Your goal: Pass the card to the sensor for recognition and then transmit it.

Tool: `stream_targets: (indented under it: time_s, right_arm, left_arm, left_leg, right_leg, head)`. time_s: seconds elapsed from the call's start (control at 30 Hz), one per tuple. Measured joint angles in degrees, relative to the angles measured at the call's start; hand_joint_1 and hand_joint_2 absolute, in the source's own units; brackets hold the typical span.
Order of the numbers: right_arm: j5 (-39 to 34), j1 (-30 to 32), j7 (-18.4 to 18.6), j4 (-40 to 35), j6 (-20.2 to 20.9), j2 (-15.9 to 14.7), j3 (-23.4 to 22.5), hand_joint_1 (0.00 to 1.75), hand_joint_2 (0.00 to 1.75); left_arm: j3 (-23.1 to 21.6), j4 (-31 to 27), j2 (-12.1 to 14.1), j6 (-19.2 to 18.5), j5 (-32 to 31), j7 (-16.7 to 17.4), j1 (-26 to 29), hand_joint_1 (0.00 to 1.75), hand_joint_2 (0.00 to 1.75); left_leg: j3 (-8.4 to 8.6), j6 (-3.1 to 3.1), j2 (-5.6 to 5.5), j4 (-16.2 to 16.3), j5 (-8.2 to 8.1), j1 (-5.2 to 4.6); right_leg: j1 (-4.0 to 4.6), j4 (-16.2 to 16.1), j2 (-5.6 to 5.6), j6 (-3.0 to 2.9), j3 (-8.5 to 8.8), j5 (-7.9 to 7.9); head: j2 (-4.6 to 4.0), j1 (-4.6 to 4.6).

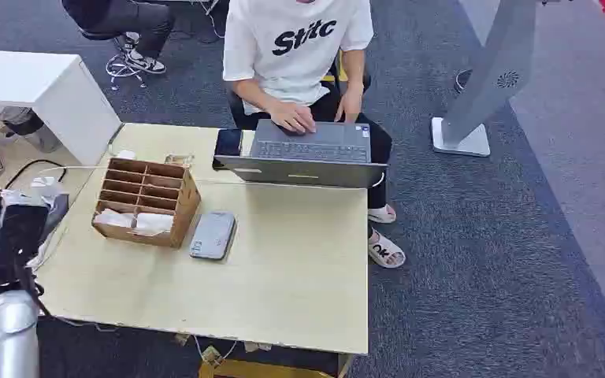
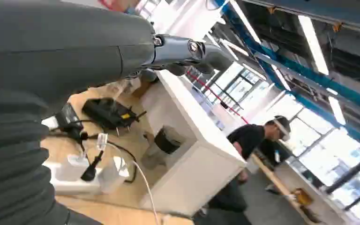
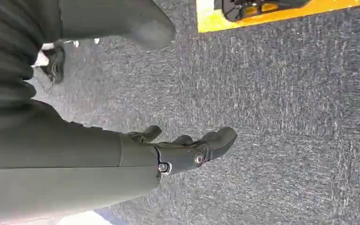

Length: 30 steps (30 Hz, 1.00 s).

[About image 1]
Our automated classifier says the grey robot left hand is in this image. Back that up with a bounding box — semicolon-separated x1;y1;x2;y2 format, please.
40;194;70;245

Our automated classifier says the grey cylindrical bin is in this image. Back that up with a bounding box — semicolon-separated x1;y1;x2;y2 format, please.
0;106;64;154

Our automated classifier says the white cards stack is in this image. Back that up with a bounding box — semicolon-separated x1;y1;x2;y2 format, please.
93;208;175;237

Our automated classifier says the wooden card box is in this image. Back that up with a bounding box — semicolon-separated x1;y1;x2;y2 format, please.
91;157;202;250

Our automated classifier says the white cabinet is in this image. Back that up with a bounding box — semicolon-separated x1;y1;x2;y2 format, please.
0;49;122;167

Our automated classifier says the clear plastic piece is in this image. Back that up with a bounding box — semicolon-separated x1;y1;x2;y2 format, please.
164;153;195;169

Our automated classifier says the grey flat card reader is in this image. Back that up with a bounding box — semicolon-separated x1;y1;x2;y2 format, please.
188;210;237;261

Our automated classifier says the office chair base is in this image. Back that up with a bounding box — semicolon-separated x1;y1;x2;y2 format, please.
104;31;150;89

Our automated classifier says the black smartphone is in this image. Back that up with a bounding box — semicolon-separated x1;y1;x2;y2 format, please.
212;128;244;171

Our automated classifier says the person in dark trousers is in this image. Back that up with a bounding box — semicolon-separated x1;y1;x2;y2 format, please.
61;0;176;75

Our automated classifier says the person's right hand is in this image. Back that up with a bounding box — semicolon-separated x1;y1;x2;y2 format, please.
268;101;317;135

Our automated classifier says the person's hand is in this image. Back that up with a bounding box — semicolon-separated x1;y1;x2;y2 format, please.
268;101;317;135
334;87;365;124

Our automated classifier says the grey laptop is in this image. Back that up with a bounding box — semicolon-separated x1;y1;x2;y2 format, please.
213;118;389;189

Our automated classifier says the seated person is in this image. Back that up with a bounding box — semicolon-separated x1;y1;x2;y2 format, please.
221;0;406;270

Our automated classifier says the person's left hand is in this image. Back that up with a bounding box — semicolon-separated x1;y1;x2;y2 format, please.
334;87;365;124

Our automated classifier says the yellow black chair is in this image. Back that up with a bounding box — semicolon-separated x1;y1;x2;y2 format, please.
322;49;373;98

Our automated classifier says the white sandal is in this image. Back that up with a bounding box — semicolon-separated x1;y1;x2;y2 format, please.
367;232;407;270
367;203;398;224

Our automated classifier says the grey stand with white base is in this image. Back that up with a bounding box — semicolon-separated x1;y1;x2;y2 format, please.
430;0;540;158

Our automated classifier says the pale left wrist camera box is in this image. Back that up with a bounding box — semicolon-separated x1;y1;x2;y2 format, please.
0;176;65;211

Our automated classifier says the thin white cable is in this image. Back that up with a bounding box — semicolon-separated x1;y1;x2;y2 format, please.
35;165;262;184

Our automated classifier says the yellow wooden table frame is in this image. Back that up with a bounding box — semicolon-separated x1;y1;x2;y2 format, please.
198;354;354;378

